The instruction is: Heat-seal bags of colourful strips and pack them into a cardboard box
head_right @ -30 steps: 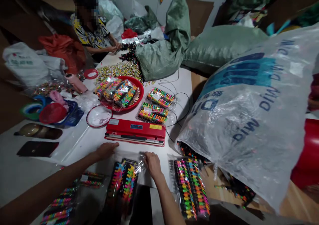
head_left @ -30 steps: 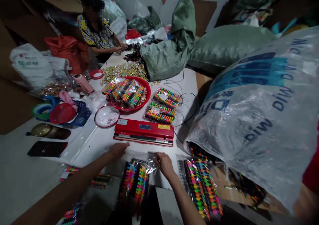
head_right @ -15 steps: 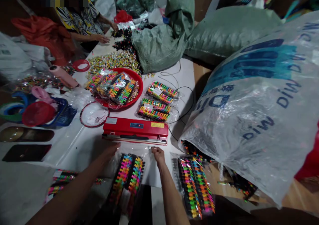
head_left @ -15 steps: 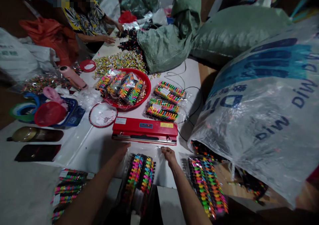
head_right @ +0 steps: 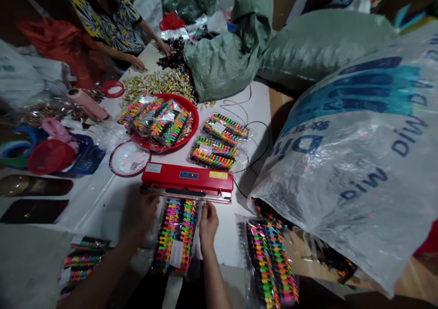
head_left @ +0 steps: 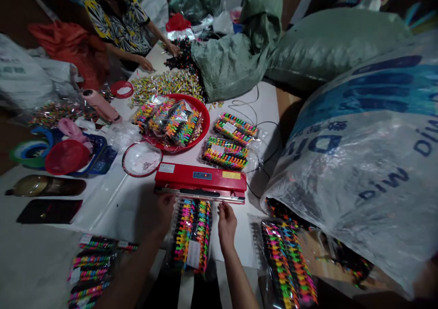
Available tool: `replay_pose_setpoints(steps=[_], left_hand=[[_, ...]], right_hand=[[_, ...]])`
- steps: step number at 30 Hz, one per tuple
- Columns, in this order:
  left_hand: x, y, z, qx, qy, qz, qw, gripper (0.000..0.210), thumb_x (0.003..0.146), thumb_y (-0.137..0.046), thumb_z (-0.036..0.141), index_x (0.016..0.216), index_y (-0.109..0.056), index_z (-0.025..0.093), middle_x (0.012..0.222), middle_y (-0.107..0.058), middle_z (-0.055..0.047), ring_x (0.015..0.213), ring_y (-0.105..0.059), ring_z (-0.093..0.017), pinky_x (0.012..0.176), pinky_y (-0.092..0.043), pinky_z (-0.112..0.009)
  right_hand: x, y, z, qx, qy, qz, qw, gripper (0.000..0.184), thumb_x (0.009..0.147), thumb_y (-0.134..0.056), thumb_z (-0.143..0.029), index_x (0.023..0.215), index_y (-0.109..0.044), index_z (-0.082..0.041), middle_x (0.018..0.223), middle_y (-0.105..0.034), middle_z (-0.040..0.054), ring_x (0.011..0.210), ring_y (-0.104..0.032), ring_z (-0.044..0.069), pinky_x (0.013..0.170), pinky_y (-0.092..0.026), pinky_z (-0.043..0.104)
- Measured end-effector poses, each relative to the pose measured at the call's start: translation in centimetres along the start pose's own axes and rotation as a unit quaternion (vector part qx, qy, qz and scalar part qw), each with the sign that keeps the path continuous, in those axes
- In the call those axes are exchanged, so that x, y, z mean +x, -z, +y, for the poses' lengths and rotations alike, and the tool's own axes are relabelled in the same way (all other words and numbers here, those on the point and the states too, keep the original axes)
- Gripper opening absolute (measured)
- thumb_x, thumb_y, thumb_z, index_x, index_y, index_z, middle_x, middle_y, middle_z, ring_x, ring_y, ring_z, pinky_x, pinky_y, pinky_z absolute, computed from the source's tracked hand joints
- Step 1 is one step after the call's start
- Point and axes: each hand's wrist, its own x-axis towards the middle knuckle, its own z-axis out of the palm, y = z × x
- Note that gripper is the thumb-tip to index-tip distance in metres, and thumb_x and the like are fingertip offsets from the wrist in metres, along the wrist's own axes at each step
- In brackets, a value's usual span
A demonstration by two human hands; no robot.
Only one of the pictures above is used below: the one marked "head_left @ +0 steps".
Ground large red plastic bag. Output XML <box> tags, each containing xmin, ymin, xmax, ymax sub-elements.
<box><xmin>28</xmin><ymin>21</ymin><xmax>111</xmax><ymax>91</ymax></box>

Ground red plastic colander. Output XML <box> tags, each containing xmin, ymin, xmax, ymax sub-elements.
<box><xmin>45</xmin><ymin>139</ymin><xmax>92</xmax><ymax>177</ymax></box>

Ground person's right hand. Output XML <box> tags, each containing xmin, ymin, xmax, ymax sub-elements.
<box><xmin>217</xmin><ymin>200</ymin><xmax>238</xmax><ymax>252</ymax></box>

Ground white printed sack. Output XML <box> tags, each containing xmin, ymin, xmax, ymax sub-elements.
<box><xmin>0</xmin><ymin>32</ymin><xmax>58</xmax><ymax>113</ymax></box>

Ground pink bottle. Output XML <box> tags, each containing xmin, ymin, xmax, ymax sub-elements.
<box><xmin>81</xmin><ymin>89</ymin><xmax>123</xmax><ymax>125</ymax></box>

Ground small red bowl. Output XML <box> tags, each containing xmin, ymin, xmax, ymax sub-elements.
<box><xmin>109</xmin><ymin>80</ymin><xmax>135</xmax><ymax>100</ymax></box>

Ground red heat sealer machine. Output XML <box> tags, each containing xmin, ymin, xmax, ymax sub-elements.
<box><xmin>153</xmin><ymin>162</ymin><xmax>248</xmax><ymax>205</ymax></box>

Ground stack of long clip packets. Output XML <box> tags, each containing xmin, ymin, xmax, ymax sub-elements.
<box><xmin>66</xmin><ymin>233</ymin><xmax>139</xmax><ymax>309</ymax></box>

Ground person's legs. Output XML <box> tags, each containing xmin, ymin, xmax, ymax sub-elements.
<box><xmin>142</xmin><ymin>267</ymin><xmax>219</xmax><ymax>309</ymax></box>

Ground white round red-rimmed lid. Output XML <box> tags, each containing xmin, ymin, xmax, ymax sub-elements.
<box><xmin>121</xmin><ymin>140</ymin><xmax>163</xmax><ymax>178</ymax></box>

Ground pile of colourful loose clips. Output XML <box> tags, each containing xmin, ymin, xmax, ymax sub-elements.
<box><xmin>128</xmin><ymin>69</ymin><xmax>225</xmax><ymax>110</ymax></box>

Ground blue plastic basket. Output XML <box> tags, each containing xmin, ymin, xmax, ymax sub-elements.
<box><xmin>67</xmin><ymin>132</ymin><xmax>119</xmax><ymax>178</ymax></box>

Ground pink plastic bag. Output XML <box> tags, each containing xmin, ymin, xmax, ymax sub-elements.
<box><xmin>57</xmin><ymin>117</ymin><xmax>89</xmax><ymax>145</ymax></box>

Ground clear bag of loose clips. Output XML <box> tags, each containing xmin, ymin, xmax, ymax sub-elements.
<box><xmin>19</xmin><ymin>98</ymin><xmax>100</xmax><ymax>129</ymax></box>

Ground pile of black loose clips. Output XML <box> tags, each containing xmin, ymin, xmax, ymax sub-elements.
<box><xmin>163</xmin><ymin>37</ymin><xmax>201</xmax><ymax>79</ymax></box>

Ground small red plastic bag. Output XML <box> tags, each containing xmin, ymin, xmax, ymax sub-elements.
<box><xmin>165</xmin><ymin>13</ymin><xmax>192</xmax><ymax>33</ymax></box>

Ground red plastic basin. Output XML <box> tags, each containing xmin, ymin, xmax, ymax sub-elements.
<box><xmin>139</xmin><ymin>93</ymin><xmax>211</xmax><ymax>155</ymax></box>

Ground white cable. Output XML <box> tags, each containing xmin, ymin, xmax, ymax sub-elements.
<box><xmin>227</xmin><ymin>84</ymin><xmax>261</xmax><ymax>126</ymax></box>

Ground black phone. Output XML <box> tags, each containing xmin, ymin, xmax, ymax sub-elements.
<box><xmin>16</xmin><ymin>199</ymin><xmax>84</xmax><ymax>225</ymax></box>

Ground person's right fingers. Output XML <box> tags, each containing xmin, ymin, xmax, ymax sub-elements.
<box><xmin>217</xmin><ymin>200</ymin><xmax>234</xmax><ymax>221</ymax></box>

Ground person's left hand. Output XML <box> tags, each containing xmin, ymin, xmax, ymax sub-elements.
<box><xmin>157</xmin><ymin>193</ymin><xmax>177</xmax><ymax>231</ymax></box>

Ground black cable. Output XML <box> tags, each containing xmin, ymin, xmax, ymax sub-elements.
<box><xmin>245</xmin><ymin>120</ymin><xmax>283</xmax><ymax>200</ymax></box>

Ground cardboard box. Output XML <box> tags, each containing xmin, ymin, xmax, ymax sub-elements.
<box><xmin>299</xmin><ymin>228</ymin><xmax>381</xmax><ymax>284</ymax></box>

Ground stack of green blue bowls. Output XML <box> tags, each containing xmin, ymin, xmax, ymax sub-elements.
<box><xmin>9</xmin><ymin>126</ymin><xmax>57</xmax><ymax>170</ymax></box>

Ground large clear blue-printed sack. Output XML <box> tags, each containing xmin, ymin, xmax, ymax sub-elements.
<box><xmin>261</xmin><ymin>31</ymin><xmax>438</xmax><ymax>302</ymax></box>

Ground brown bottle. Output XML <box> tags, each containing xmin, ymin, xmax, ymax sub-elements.
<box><xmin>5</xmin><ymin>174</ymin><xmax>88</xmax><ymax>198</ymax></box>

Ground large full green sack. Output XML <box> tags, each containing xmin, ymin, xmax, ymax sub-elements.
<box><xmin>265</xmin><ymin>7</ymin><xmax>413</xmax><ymax>92</ymax></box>

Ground wide clear packet colourful clips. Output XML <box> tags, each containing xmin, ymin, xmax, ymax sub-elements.
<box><xmin>248</xmin><ymin>214</ymin><xmax>319</xmax><ymax>309</ymax></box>

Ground green woven sack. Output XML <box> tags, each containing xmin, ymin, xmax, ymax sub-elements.
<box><xmin>190</xmin><ymin>0</ymin><xmax>285</xmax><ymax>104</ymax></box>

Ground long clear packet colourful clips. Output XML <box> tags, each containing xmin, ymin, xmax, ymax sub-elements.
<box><xmin>167</xmin><ymin>196</ymin><xmax>214</xmax><ymax>276</ymax></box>

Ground crumpled clear plastic bags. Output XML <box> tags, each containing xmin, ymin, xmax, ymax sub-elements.
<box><xmin>104</xmin><ymin>121</ymin><xmax>143</xmax><ymax>154</ymax></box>

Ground heap of clip packets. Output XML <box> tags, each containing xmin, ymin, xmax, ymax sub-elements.
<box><xmin>132</xmin><ymin>96</ymin><xmax>203</xmax><ymax>149</ymax></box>

